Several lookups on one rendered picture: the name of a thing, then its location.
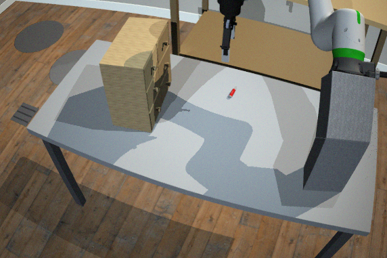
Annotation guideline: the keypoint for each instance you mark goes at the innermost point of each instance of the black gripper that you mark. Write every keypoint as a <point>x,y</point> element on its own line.
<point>228,30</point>

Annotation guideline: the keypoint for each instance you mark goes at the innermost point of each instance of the small wooden chest of drawers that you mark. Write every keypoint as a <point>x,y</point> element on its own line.
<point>122,72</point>

